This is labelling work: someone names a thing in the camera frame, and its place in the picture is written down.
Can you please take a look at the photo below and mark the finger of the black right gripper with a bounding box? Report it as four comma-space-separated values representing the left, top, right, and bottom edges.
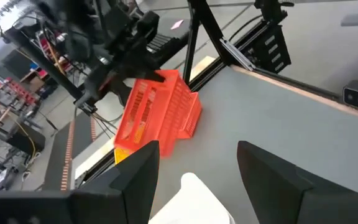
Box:
109, 77, 133, 107
135, 70, 167, 83

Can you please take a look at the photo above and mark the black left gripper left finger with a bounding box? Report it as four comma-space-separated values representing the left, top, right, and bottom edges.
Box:
0, 140, 160, 224

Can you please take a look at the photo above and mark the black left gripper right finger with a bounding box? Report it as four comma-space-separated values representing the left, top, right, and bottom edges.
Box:
236, 140, 358, 224

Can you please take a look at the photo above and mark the orange slotted plastic basket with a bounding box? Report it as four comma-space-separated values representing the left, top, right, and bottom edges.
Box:
114, 69, 195, 158
178, 91, 203, 139

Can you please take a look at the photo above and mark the white plastic handled basket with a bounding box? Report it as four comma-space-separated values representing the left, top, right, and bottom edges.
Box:
147, 172, 236, 224

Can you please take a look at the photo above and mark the yellow slotted plastic basket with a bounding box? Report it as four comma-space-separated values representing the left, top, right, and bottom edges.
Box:
114, 147, 134, 165

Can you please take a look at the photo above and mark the pink paper sheet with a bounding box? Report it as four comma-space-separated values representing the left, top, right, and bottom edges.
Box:
170, 19, 185, 30

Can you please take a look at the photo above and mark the silver aluminium extrusion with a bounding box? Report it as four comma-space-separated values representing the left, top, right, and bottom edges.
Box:
218, 37, 257, 72

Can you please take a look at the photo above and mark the black labelled control box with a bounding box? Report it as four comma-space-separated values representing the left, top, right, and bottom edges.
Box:
253, 24, 292, 75

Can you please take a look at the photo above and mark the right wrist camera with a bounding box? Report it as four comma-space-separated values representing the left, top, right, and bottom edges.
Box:
136, 11, 160, 35

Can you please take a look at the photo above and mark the black rig frame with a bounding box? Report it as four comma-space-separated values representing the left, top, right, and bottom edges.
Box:
178, 0, 260, 91

